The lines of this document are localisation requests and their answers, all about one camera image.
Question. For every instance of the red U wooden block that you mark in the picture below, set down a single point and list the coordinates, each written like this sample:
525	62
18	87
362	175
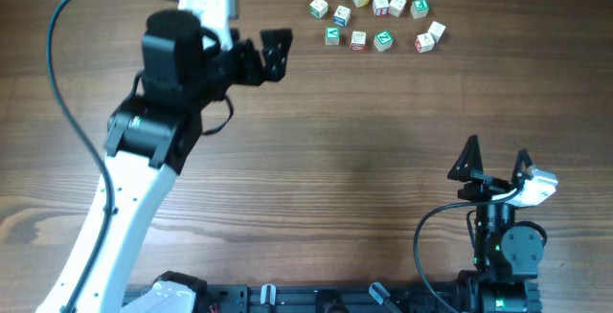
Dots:
358	41

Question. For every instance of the green E wooden block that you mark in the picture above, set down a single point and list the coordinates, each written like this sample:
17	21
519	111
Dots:
419	9

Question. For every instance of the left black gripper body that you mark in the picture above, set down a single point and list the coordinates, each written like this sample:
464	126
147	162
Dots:
239	63

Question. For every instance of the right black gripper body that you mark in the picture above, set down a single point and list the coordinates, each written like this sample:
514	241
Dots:
484	189

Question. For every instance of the red A wooden block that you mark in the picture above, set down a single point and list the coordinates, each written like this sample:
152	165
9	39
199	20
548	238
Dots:
424	42

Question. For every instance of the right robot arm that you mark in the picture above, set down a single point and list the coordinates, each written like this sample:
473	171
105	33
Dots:
506	252

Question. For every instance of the green V wooden block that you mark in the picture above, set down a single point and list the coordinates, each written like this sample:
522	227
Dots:
332	35

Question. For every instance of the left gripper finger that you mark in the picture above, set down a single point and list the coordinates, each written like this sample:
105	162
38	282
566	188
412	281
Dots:
275	58
276	38

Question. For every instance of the plain wooden block right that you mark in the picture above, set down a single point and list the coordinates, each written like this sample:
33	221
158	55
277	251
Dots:
436	30

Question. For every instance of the green edged block far left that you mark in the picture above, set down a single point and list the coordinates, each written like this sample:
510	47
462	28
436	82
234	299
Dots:
319	8

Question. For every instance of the cream wooden block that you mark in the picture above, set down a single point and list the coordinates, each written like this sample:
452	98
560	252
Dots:
396	7

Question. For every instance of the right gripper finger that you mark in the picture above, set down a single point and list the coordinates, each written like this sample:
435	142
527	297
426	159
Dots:
520	170
469	165

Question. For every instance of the blue edged wooden block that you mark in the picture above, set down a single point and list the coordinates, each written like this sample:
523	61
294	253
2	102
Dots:
342	16

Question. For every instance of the red I wooden block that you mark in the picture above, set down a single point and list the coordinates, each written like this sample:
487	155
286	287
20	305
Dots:
381	7

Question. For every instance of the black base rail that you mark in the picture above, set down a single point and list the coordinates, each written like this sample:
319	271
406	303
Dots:
160	297

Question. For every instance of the green Z wooden block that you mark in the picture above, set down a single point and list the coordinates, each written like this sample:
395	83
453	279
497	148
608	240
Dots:
383	40

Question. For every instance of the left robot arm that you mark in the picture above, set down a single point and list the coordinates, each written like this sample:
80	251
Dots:
149	137

